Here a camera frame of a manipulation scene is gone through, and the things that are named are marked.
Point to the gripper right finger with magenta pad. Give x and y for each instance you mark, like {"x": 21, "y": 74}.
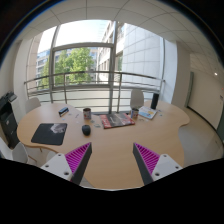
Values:
{"x": 153, "y": 166}

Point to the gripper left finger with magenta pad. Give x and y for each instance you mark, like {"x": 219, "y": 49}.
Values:
{"x": 70, "y": 166}

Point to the black computer mouse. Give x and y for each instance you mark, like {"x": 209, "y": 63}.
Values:
{"x": 86, "y": 130}

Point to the black mouse pad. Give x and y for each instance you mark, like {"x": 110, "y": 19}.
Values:
{"x": 50, "y": 134}

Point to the colourful mug left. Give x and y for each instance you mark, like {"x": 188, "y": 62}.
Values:
{"x": 87, "y": 113}

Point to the colourful mug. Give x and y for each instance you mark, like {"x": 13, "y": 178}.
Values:
{"x": 87, "y": 113}
{"x": 134, "y": 113}

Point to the white chair front left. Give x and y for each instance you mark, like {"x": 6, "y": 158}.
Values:
{"x": 18, "y": 154}

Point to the white chair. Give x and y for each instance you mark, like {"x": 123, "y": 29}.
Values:
{"x": 18, "y": 154}
{"x": 32, "y": 104}
{"x": 137, "y": 98}

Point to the light blue booklet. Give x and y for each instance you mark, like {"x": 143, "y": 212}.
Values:
{"x": 147, "y": 112}

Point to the black stapler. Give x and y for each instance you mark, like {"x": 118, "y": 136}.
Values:
{"x": 63, "y": 111}

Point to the colourful mug right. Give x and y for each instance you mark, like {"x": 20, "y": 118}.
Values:
{"x": 134, "y": 113}

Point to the red magazine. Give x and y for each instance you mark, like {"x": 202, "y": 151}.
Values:
{"x": 116, "y": 120}

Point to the black cylindrical speaker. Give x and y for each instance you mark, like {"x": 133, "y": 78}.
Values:
{"x": 154, "y": 101}

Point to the white chair back right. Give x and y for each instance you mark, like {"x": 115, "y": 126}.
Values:
{"x": 137, "y": 98}

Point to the white chair back left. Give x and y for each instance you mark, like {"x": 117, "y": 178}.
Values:
{"x": 32, "y": 104}

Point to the metal window railing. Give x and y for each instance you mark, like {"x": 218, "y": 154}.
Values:
{"x": 110, "y": 91}

